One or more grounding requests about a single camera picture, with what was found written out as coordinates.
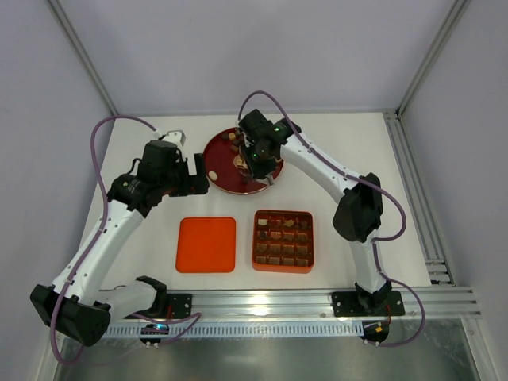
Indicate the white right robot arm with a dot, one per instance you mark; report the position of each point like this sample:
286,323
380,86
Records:
359,203

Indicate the orange box lid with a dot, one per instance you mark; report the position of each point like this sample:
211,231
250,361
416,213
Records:
206,245

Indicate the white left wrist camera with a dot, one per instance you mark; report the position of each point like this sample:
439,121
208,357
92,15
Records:
176,137

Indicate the left aluminium frame post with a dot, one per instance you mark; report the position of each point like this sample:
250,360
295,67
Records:
68,29

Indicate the aluminium frame post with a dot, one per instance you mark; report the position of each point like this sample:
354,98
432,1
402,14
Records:
441,38
68,29

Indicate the round dark red tray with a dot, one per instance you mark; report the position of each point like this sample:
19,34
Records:
222,155

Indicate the perforated cable duct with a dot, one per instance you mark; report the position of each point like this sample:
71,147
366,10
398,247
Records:
206,328

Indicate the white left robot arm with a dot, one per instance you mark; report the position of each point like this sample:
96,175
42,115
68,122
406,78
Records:
74,304

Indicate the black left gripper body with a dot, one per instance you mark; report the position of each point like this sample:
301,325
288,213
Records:
192,179

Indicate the orange chocolate box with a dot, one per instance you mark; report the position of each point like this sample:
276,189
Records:
287,249

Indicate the right aluminium frame post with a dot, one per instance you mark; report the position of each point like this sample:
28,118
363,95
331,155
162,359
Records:
441,38

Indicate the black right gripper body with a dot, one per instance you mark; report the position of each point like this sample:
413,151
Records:
254,171

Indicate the aluminium mounting rail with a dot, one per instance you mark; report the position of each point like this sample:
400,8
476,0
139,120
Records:
438,302

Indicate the silver metal tongs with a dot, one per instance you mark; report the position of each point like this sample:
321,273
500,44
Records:
267,181

